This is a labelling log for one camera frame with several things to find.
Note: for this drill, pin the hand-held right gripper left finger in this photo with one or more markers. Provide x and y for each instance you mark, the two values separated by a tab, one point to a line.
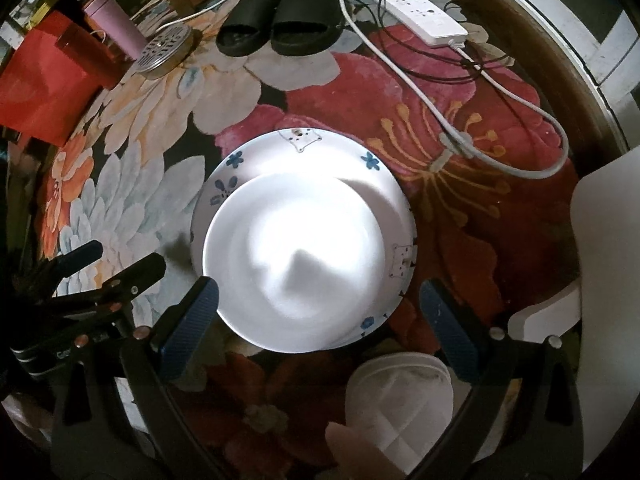
192	330

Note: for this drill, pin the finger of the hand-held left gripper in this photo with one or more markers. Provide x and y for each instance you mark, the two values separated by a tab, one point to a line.
75	259
135	277

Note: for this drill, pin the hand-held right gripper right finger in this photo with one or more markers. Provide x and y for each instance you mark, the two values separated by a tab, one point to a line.
452	332

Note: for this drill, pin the white bowl with red outside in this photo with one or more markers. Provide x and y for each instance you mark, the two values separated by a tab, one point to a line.
280	240

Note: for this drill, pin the white bear print plate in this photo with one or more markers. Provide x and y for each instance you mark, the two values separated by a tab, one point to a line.
325	152

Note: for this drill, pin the red shopping bag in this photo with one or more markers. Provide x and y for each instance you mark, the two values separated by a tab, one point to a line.
45	90

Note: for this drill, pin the white chair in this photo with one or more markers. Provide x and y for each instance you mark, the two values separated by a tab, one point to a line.
605	220

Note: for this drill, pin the round perforated metal tin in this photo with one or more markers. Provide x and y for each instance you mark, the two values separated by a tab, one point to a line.
162	50

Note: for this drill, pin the pink thermos bottle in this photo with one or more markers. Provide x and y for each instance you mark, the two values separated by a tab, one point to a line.
115	25

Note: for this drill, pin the black round objects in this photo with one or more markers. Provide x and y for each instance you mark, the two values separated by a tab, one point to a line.
307	22
245	25

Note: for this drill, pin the white power strip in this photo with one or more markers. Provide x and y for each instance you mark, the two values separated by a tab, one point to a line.
420	15

